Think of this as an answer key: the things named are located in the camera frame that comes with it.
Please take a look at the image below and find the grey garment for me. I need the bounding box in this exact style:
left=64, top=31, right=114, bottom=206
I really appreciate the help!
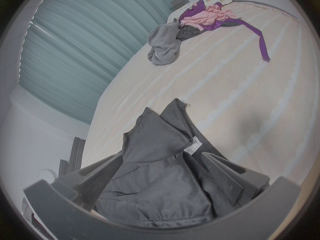
left=147, top=21, right=182, bottom=66

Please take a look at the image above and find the pile of clothes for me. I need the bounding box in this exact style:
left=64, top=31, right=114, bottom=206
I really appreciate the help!
left=176, top=0, right=271, bottom=62

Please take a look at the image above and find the black chest of drawers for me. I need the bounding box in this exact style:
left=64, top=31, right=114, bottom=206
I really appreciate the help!
left=68, top=137, right=87, bottom=172

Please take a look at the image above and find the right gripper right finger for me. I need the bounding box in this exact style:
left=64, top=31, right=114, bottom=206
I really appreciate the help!
left=201, top=152, right=270, bottom=207

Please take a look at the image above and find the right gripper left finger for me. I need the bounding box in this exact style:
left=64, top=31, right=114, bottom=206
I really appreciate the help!
left=53, top=153, right=124, bottom=210

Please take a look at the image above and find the dark grey dressing table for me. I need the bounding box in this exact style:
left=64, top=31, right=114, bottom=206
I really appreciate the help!
left=59, top=159, right=75, bottom=178

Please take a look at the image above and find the bed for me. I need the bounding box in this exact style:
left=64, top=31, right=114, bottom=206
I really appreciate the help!
left=84, top=0, right=318, bottom=228

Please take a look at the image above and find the blue-green curtain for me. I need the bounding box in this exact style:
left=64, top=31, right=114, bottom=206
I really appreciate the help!
left=19, top=23, right=118, bottom=125
left=29, top=0, right=176, bottom=80

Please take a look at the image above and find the round mirror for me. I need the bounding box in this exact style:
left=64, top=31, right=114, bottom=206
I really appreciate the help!
left=37, top=168, right=58, bottom=183

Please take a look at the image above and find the black T-shirt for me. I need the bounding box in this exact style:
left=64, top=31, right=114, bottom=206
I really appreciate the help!
left=94, top=98, right=242, bottom=228

